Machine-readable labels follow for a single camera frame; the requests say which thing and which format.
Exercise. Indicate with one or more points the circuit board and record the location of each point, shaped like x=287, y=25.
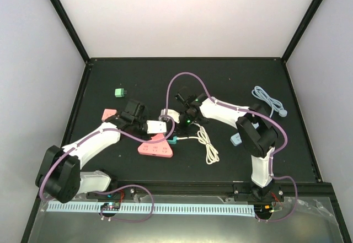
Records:
x=108, y=206
x=264, y=209

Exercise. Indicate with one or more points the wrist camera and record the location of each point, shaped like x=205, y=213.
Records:
x=156, y=127
x=169, y=113

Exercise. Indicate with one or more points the left circuit board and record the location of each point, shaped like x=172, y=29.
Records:
x=108, y=206

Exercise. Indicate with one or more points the teal power strip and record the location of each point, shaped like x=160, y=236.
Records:
x=173, y=140

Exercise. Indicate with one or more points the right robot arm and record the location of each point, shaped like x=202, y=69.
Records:
x=258, y=135

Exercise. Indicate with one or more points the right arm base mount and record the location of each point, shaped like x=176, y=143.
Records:
x=251, y=193

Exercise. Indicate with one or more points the light blue power strip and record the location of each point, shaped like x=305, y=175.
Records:
x=236, y=139

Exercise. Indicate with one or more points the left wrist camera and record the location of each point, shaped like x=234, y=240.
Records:
x=156, y=127

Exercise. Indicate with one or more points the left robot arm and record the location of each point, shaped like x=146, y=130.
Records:
x=61, y=177

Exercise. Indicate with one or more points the pink triangular power strip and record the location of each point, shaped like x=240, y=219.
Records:
x=160, y=149

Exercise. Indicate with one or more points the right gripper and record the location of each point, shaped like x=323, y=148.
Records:
x=183, y=128

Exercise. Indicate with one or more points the green USB charger plug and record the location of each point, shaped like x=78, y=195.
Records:
x=120, y=93

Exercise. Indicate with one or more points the right circuit board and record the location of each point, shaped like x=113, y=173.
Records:
x=264, y=209

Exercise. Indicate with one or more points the white slotted cable duct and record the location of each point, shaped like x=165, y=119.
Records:
x=157, y=208

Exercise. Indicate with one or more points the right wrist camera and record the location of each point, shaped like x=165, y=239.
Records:
x=169, y=113

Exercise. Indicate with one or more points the pink square socket adapter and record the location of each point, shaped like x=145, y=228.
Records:
x=108, y=113

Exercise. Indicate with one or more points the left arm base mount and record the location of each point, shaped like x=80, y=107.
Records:
x=109, y=195

